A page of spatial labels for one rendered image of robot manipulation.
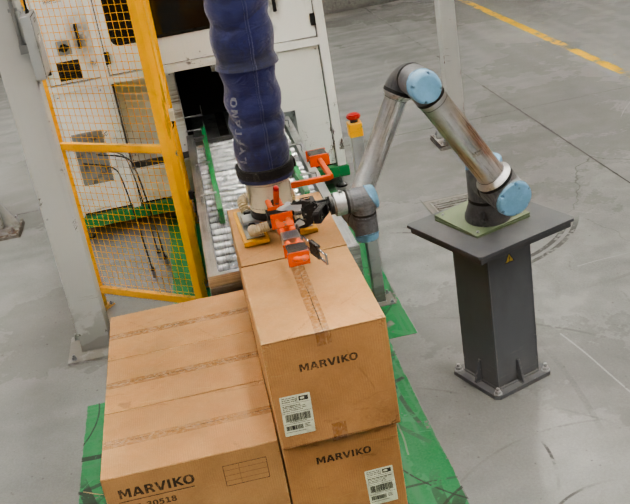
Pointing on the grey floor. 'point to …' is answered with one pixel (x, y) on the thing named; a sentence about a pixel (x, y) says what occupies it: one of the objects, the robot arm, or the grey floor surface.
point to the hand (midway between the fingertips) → (281, 218)
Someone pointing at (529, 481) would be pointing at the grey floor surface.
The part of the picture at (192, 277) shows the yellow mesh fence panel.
